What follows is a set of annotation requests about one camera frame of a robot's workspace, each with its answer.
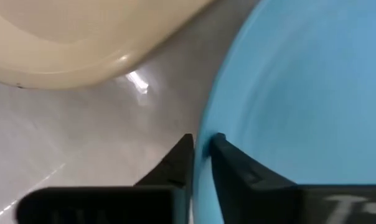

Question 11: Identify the blue round plate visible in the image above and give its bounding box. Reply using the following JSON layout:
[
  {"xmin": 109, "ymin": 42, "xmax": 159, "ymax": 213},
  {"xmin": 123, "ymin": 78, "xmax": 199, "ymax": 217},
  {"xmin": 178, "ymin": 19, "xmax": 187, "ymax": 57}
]
[{"xmin": 192, "ymin": 0, "xmax": 376, "ymax": 224}]

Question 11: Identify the beige plastic tray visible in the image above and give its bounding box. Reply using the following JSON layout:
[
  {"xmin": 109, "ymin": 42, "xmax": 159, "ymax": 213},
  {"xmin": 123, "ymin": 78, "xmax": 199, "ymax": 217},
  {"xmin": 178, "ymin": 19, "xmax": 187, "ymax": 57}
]
[{"xmin": 0, "ymin": 0, "xmax": 217, "ymax": 91}]

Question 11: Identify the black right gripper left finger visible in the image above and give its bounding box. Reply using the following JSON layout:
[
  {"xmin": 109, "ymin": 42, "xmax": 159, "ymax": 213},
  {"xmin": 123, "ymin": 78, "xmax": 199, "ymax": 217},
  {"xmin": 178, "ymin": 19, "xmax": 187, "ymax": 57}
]
[{"xmin": 15, "ymin": 133, "xmax": 195, "ymax": 224}]

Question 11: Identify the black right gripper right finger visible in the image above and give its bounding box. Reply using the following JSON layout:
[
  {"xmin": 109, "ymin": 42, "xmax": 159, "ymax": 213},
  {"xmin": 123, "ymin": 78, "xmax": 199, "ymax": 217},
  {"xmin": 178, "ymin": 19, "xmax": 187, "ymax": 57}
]
[{"xmin": 209, "ymin": 133, "xmax": 376, "ymax": 224}]

